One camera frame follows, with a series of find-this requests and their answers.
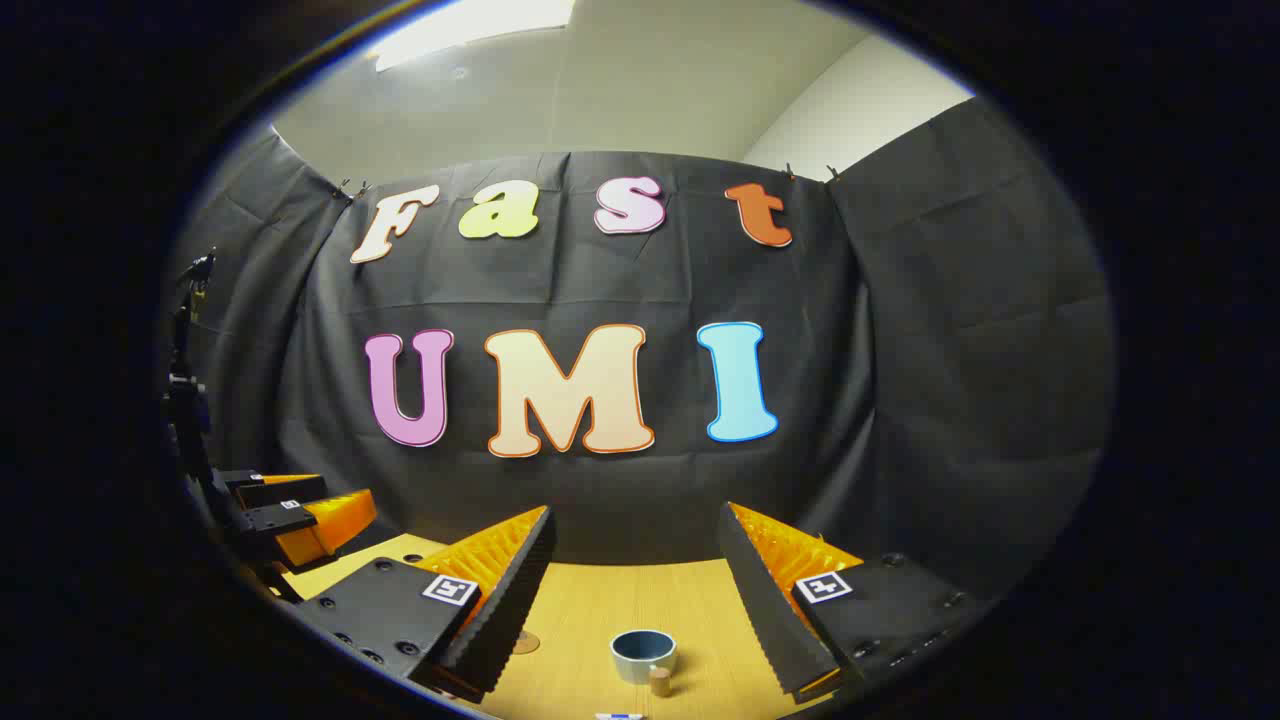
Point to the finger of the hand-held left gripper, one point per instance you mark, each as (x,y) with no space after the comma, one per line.
(280,489)
(320,525)

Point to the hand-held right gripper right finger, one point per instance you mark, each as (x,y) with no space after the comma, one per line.
(765,600)

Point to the round brown coaster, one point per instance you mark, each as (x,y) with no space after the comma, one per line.
(526,643)

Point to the ceiling light panel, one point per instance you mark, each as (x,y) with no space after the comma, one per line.
(470,25)

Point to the wooden desktop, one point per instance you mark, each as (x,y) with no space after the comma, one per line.
(590,600)

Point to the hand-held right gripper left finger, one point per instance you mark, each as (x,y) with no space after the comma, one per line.
(505,600)

